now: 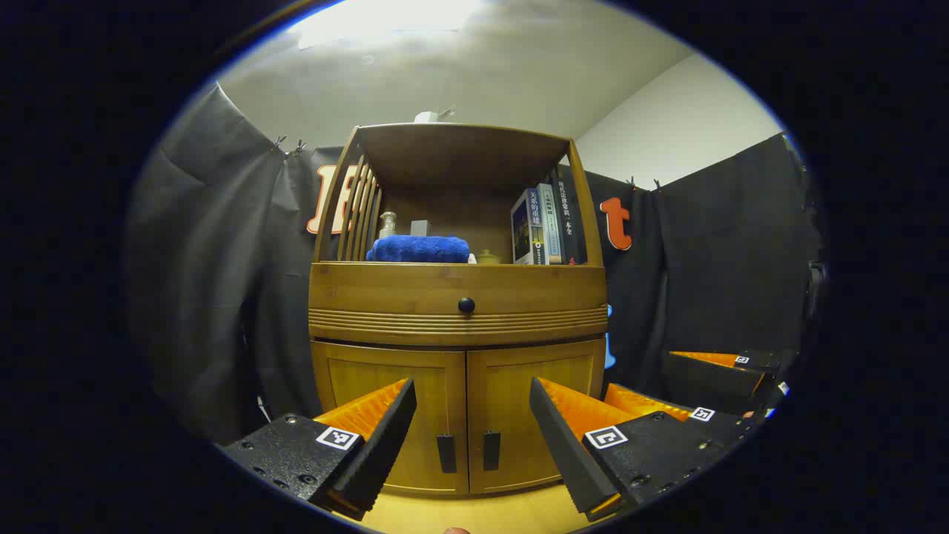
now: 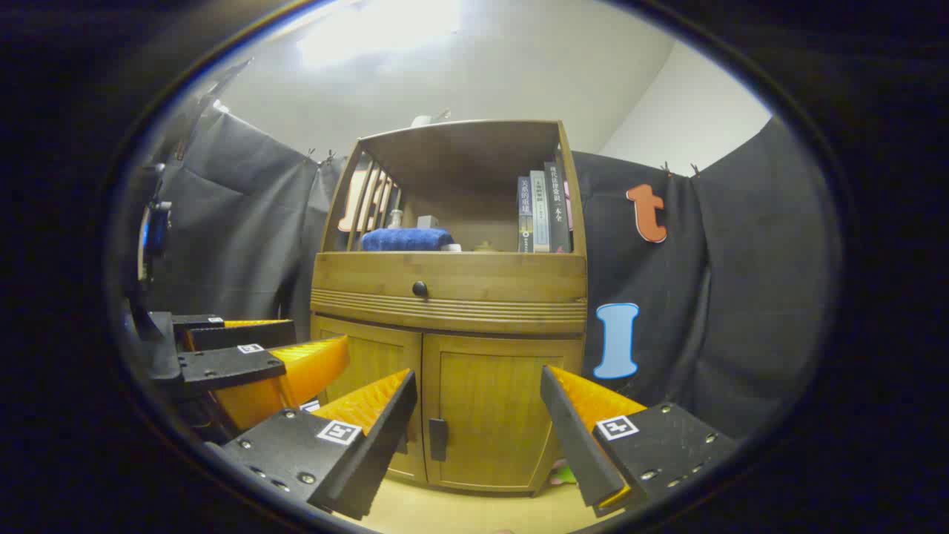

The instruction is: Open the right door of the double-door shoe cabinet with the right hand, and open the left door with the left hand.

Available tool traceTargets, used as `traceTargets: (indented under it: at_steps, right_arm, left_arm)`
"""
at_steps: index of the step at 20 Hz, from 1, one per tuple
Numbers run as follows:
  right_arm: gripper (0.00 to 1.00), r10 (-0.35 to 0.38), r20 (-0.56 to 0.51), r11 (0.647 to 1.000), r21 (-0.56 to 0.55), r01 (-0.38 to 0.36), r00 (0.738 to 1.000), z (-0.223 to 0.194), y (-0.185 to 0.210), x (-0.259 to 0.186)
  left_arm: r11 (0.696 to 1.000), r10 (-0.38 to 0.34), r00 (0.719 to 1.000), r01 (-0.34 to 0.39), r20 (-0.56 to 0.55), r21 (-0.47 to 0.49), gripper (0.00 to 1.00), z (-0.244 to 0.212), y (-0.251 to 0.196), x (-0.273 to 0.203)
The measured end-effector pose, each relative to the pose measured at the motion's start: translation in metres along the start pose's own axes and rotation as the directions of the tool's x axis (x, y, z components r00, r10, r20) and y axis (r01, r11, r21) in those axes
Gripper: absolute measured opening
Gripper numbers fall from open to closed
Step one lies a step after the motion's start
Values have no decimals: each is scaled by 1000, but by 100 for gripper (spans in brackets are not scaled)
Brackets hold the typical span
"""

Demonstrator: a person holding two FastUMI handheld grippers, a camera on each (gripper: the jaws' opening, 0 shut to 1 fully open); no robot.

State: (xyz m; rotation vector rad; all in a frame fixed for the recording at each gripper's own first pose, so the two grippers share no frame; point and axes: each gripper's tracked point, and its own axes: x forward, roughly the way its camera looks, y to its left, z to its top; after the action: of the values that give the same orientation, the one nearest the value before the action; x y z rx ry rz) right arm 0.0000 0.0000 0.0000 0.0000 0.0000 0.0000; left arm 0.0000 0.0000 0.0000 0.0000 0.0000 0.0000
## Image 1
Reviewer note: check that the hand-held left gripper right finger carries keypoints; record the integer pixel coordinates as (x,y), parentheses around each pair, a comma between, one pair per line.
(560,445)

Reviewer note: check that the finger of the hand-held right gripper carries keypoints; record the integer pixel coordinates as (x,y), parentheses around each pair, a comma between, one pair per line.
(645,404)
(704,382)

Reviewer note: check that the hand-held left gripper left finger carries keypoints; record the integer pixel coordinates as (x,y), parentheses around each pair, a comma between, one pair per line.
(385,445)

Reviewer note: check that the wooden shoe cabinet door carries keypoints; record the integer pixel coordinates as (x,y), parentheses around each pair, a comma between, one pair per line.
(504,400)
(371,363)

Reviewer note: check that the wooden double-door shoe cabinet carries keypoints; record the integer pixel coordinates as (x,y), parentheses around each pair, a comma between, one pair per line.
(445,148)

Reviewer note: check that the black backdrop cloth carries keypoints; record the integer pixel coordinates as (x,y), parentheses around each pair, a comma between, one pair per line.
(704,259)

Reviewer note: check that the wooden drawer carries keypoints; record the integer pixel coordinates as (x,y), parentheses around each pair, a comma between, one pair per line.
(385,293)

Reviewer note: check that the black drawer knob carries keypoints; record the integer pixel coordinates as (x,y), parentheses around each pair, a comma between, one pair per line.
(466,305)

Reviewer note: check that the blue towel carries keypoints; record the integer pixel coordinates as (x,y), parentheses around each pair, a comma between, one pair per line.
(419,248)

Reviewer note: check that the small lidded jar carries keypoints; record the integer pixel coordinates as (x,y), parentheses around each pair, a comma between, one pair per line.
(488,258)

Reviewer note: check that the black spine book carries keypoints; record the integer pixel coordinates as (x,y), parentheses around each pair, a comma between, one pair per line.
(569,219)

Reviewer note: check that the light grey spine book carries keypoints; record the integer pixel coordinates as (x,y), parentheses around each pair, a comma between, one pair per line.
(550,222)

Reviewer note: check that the blue cover book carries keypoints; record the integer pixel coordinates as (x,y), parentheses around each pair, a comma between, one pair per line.
(523,230)

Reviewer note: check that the small pale bottle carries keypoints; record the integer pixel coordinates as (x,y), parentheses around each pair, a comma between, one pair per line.
(388,226)

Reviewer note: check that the small grey box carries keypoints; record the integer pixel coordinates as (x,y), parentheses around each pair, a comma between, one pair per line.
(420,228)

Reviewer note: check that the small white object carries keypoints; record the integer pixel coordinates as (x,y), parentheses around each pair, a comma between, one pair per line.
(426,116)

